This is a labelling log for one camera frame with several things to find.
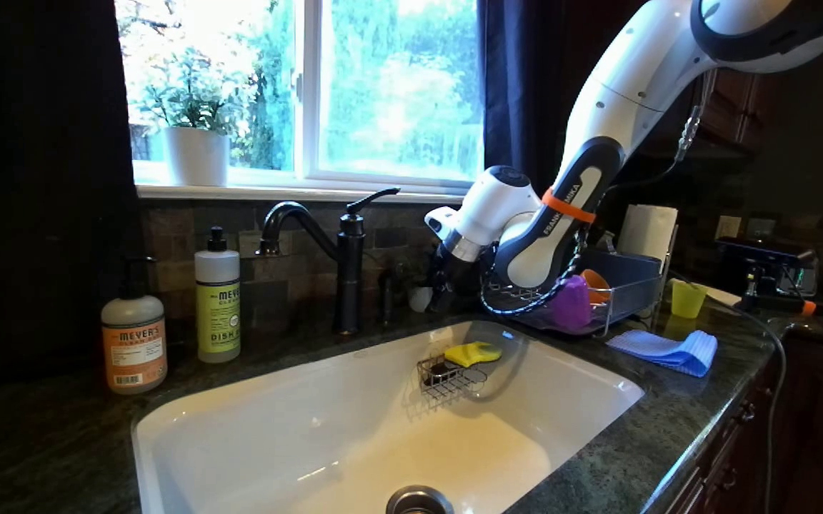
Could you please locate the purple plastic cup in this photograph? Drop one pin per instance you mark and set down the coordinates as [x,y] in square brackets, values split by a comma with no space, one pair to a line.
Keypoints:
[577,310]

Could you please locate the striped blue cleaning cloth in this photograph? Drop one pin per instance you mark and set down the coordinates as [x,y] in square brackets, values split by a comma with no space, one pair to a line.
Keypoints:
[669,350]

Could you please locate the black side sprayer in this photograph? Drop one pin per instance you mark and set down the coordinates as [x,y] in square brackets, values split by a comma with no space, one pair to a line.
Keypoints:
[387,298]

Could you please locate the small white potted plant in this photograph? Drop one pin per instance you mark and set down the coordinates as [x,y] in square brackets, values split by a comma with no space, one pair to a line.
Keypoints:
[419,300]

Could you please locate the white paper towel roll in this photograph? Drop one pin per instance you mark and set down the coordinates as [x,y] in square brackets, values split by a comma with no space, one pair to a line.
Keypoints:
[648,233]

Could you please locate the brown soap bottle orange label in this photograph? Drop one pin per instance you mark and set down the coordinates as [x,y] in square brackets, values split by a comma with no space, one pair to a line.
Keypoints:
[137,345]

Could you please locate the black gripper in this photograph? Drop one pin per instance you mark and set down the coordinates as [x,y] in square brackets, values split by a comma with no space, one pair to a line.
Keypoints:
[444,270]

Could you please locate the metal sink drain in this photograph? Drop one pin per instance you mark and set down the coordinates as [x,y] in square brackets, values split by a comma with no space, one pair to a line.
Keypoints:
[419,501]

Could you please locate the yellow sponge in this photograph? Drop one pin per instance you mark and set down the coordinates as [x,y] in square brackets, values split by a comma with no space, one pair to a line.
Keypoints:
[472,355]

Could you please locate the dark wood base cabinet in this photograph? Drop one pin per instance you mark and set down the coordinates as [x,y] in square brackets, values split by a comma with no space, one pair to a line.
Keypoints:
[814,428]

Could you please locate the purple dish rack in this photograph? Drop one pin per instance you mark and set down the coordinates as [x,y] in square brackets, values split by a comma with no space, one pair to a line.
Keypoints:
[638,281]

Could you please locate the window with white frame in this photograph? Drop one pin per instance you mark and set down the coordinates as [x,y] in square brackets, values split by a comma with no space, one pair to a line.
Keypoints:
[385,86]

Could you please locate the white kitchen sink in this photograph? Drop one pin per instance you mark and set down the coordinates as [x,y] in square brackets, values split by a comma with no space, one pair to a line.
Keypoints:
[337,438]

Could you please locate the small green cup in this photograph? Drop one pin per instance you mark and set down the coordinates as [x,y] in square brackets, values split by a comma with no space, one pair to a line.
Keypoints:
[688,300]

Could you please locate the orange plastic cup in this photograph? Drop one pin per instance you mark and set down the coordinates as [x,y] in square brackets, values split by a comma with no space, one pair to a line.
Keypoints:
[599,284]

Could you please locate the large white potted plant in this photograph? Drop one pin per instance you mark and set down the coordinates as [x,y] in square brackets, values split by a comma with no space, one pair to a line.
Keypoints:
[199,153]

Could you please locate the green label soap bottle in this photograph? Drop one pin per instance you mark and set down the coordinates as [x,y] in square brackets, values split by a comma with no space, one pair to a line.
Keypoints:
[219,314]

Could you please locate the white wall outlet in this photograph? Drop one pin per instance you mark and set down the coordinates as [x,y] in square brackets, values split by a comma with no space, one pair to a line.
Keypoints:
[731,226]

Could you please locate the dark black curtain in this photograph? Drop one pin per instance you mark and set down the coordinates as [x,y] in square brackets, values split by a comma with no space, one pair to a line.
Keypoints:
[41,190]

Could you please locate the black kitchen faucet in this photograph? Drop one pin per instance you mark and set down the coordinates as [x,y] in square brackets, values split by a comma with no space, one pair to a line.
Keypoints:
[349,274]

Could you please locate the black camera device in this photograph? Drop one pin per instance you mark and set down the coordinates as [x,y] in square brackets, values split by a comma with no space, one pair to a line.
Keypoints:
[769,271]

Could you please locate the dark navy curtain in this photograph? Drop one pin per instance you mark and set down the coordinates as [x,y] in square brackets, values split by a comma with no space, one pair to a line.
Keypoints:
[515,86]

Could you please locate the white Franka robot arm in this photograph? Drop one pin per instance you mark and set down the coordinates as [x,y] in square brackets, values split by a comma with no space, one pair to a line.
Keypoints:
[642,86]

